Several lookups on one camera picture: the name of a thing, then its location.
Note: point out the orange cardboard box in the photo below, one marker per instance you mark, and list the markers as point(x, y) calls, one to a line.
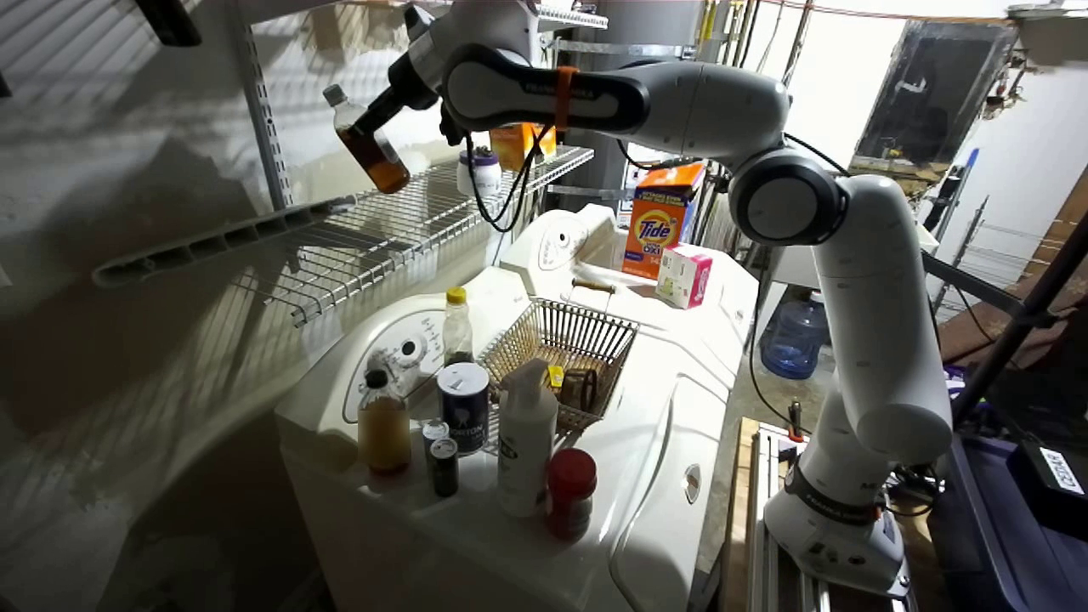
point(513, 143)

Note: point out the white washing machine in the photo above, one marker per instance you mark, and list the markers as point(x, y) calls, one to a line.
point(659, 452)

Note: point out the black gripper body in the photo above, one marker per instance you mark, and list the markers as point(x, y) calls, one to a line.
point(416, 78)

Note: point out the white jar purple lid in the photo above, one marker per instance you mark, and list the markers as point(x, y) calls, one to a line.
point(480, 170)

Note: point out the dark can white label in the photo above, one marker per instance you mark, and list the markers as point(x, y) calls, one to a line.
point(464, 403)

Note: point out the white squeeze bottle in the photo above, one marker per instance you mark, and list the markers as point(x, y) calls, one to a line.
point(525, 444)

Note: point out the metal shelf wall rail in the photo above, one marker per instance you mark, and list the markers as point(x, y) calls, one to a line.
point(264, 114)

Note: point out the blue water jug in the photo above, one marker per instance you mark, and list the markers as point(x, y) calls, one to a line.
point(796, 337)

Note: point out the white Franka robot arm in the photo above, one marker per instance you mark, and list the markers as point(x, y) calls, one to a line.
point(872, 340)

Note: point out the small yellow item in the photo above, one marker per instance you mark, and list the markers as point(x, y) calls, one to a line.
point(554, 375)

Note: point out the dark tape roll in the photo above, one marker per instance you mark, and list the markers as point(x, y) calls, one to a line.
point(578, 389)

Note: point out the black box white label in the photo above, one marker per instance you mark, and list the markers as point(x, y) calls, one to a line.
point(1050, 481)

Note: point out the clear bottle yellow cap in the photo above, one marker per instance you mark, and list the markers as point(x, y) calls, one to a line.
point(457, 329)

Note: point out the amber bottle black cap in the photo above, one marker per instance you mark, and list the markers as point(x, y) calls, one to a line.
point(386, 428)

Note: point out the red cup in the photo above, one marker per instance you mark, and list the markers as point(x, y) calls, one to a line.
point(570, 481)

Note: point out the orange Tide detergent box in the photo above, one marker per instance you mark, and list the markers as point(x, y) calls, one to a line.
point(655, 231)

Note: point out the brown glass bottle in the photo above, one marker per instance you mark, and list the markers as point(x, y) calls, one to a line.
point(371, 148)

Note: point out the pink and white box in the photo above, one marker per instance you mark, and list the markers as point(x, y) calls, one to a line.
point(684, 278)

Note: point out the blue storage bin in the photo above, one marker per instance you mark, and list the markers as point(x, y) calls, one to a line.
point(999, 546)

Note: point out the small dark bottle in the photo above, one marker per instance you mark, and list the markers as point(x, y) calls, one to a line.
point(443, 468)

